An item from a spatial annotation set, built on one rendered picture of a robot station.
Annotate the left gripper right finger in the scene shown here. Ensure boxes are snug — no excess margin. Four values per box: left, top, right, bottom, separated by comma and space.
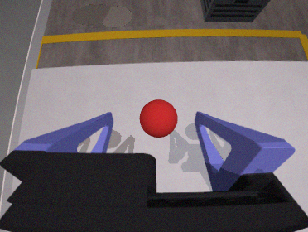
195, 112, 295, 191

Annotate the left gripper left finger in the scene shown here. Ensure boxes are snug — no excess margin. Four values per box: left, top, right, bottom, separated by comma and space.
13, 112, 113, 152

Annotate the red sphere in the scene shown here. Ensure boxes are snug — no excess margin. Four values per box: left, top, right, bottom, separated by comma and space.
140, 99, 178, 138

